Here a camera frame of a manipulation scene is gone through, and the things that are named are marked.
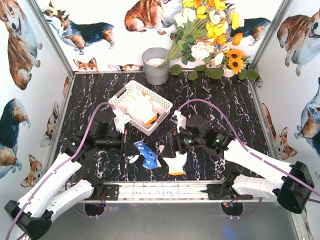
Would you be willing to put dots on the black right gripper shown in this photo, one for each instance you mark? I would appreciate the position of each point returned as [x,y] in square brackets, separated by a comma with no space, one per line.
[173,142]

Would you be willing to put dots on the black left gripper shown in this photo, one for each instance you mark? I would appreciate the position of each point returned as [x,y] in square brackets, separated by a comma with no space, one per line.
[124,142]

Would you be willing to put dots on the white glove orange cuff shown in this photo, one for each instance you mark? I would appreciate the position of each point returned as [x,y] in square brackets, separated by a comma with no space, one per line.
[176,165]

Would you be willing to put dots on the blue dotted white glove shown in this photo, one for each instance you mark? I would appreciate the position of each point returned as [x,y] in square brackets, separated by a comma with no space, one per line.
[150,158]

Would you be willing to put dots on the yellow dotted white glove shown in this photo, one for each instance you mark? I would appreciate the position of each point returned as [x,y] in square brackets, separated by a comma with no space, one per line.
[140,108]

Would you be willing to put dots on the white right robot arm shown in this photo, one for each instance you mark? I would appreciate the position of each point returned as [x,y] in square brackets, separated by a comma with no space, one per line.
[289,184]

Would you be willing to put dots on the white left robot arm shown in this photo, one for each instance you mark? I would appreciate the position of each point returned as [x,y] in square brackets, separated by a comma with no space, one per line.
[35,212]

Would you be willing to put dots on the white perforated storage basket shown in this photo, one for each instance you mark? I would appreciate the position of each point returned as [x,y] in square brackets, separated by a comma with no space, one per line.
[160,105]

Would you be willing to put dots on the grey metal bucket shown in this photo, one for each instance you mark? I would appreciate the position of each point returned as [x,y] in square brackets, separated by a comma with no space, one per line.
[155,68]

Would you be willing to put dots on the artificial flower bouquet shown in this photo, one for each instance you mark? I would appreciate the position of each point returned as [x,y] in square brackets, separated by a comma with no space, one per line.
[209,31]

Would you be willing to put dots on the aluminium front rail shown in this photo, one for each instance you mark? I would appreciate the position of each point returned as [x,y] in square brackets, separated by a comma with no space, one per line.
[185,191]

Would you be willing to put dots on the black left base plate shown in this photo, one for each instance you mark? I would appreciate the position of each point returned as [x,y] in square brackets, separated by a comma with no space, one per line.
[110,192]

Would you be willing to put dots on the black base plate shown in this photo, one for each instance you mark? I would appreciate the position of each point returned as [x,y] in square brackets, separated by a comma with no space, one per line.
[220,192]
[110,192]

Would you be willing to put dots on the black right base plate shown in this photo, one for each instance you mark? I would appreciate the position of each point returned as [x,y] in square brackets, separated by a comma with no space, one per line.
[220,192]

